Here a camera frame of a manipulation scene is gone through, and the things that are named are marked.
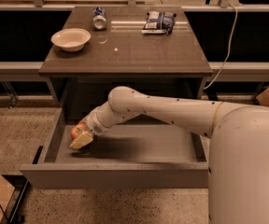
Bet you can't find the grey cabinet counter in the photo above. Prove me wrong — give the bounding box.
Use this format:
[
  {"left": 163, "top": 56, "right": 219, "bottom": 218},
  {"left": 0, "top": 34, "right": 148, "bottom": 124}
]
[{"left": 39, "top": 7, "right": 212, "bottom": 121}]

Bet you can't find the white cable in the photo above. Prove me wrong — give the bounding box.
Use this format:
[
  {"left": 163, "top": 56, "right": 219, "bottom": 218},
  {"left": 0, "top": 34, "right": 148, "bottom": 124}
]
[{"left": 203, "top": 4, "right": 239, "bottom": 91}]

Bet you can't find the white ceramic bowl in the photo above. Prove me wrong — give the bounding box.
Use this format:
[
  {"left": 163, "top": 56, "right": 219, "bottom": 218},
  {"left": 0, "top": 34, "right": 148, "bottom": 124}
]
[{"left": 51, "top": 28, "right": 91, "bottom": 52}]

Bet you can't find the black metal floor frame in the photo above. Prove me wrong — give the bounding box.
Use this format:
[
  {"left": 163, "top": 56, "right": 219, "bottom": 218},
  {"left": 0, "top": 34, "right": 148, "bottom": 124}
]
[{"left": 0, "top": 145, "right": 44, "bottom": 224}]

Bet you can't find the red apple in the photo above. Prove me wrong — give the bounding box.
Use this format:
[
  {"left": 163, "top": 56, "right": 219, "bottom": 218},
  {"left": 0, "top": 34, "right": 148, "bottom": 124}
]
[{"left": 71, "top": 122, "right": 87, "bottom": 139}]

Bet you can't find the blue white chip bag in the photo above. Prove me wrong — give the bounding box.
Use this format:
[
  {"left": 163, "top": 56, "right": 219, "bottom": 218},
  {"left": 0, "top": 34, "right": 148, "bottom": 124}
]
[{"left": 142, "top": 11, "right": 177, "bottom": 35}]

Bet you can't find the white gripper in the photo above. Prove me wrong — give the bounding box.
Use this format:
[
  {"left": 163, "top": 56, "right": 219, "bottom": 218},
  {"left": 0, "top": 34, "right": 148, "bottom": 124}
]
[{"left": 69, "top": 108, "right": 109, "bottom": 149}]

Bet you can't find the blue soda can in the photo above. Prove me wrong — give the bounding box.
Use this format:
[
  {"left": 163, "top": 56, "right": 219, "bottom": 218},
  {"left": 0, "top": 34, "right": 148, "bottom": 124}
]
[{"left": 92, "top": 7, "right": 106, "bottom": 30}]

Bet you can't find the open grey top drawer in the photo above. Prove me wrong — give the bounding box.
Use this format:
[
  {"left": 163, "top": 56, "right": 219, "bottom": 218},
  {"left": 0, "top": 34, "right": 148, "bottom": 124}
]
[{"left": 20, "top": 108, "right": 208, "bottom": 189}]

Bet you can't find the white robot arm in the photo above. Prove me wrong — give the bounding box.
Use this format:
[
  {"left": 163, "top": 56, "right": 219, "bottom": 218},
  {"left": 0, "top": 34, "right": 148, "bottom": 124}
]
[{"left": 70, "top": 87, "right": 269, "bottom": 224}]

